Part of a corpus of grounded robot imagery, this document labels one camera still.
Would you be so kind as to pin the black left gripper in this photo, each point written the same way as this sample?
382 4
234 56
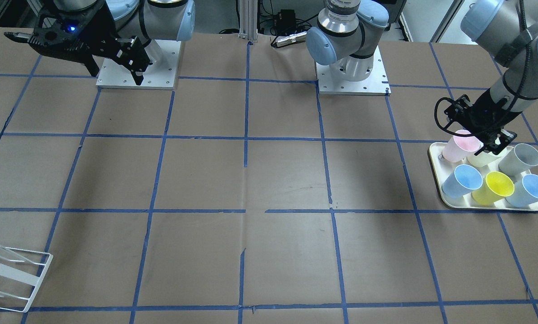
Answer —
488 112

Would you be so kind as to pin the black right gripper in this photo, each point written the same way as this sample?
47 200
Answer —
105 28

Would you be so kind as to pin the pink plastic cup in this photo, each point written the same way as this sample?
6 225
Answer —
459 147

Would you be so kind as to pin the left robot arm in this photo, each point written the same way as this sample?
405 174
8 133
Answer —
348 32

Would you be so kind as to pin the cream plastic cup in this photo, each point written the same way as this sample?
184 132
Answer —
482 159

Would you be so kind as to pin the grey plastic cup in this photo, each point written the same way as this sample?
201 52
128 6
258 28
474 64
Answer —
521 158

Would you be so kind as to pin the yellow plastic cup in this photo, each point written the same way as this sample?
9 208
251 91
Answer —
496 186

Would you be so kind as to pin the blue cup near pink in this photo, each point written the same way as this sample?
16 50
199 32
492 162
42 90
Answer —
463 180

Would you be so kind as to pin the blue cup near grey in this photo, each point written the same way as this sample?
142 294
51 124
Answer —
525 191

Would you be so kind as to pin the cream plastic tray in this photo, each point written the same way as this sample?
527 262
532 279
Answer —
442 169

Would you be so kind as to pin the black power adapter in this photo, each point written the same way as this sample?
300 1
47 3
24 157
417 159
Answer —
284 20

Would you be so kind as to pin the silver cylindrical connector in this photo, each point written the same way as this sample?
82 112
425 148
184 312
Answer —
283 41

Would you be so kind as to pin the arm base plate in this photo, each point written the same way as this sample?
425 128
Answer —
160 75
372 85

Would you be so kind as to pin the aluminium frame post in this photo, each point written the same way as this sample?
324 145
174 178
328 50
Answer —
248 19

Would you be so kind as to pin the white wire dish rack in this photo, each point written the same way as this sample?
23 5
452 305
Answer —
22 272

